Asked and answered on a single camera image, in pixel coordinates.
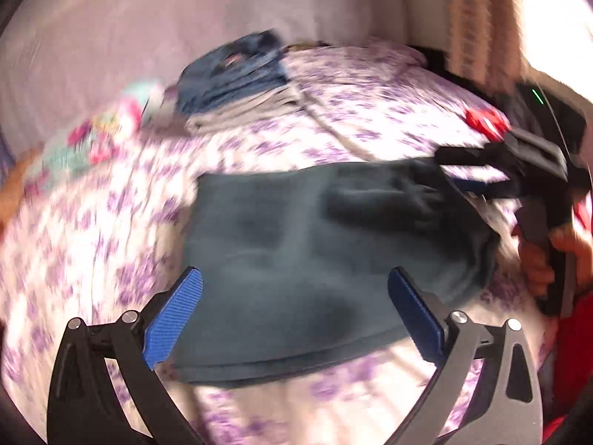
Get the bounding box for folded blue jeans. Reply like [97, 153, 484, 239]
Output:
[177, 30, 289, 115]

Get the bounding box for folded colourful floral quilt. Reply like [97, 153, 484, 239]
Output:
[41, 81, 168, 182]

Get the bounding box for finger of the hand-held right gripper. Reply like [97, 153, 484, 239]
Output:
[434, 141, 513, 168]
[445, 177, 523, 201]

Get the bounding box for folded beige garment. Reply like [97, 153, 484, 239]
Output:
[185, 84, 309, 136]

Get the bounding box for lilac embossed cloth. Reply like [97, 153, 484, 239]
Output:
[0, 0, 420, 149]

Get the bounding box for teal fleece pants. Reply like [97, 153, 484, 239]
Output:
[173, 160, 503, 386]

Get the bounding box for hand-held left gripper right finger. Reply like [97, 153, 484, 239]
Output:
[388, 266, 543, 445]

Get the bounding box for beige curtain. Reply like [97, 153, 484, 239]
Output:
[408, 0, 559, 85]

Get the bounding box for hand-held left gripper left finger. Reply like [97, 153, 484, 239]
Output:
[47, 266, 205, 445]

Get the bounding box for person's right hand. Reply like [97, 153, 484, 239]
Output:
[512, 225, 593, 298]

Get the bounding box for red cloth item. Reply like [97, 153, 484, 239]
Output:
[464, 108, 511, 141]

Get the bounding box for purple floral bedspread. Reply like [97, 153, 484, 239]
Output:
[0, 39, 559, 445]

